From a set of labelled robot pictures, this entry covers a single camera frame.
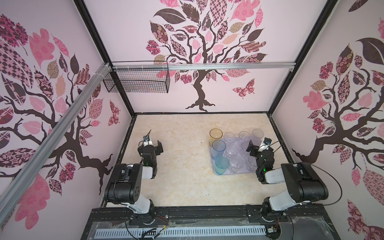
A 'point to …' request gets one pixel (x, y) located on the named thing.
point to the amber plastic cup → (215, 134)
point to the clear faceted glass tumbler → (244, 136)
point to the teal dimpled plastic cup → (221, 164)
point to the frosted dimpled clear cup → (257, 135)
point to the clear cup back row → (251, 165)
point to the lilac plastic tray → (243, 169)
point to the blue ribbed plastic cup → (218, 147)
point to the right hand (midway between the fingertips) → (259, 141)
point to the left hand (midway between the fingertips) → (151, 143)
